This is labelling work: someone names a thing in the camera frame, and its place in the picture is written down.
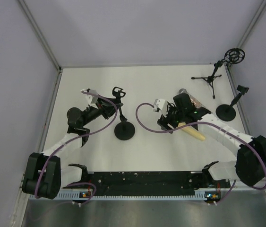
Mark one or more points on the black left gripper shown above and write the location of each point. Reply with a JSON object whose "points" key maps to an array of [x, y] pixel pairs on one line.
{"points": [[108, 109]]}

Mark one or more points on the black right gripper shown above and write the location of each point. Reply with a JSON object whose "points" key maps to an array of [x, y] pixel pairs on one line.
{"points": [[164, 122]]}

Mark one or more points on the cream yellow microphone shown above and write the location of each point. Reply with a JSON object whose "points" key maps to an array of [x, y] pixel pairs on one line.
{"points": [[194, 133]]}

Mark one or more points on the black round-base mic stand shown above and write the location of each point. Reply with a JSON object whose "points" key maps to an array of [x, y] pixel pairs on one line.
{"points": [[124, 130]]}

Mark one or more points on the glitter rhinestone microphone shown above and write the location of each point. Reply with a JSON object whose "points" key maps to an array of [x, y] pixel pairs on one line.
{"points": [[193, 100]]}

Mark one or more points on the black tripod shock-mount stand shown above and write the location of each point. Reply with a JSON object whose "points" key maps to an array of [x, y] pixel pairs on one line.
{"points": [[231, 57]]}

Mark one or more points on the grey microphone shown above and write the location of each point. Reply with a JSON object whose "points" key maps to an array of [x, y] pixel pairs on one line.
{"points": [[204, 110]]}

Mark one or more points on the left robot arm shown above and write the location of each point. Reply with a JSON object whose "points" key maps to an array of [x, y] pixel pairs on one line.
{"points": [[49, 171]]}

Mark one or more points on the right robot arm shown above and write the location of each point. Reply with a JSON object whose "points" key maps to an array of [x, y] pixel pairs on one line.
{"points": [[250, 152]]}

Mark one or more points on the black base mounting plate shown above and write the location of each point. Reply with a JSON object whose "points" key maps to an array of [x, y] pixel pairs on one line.
{"points": [[167, 183]]}

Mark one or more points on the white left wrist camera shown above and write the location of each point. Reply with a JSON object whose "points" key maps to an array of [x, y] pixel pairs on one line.
{"points": [[91, 96]]}

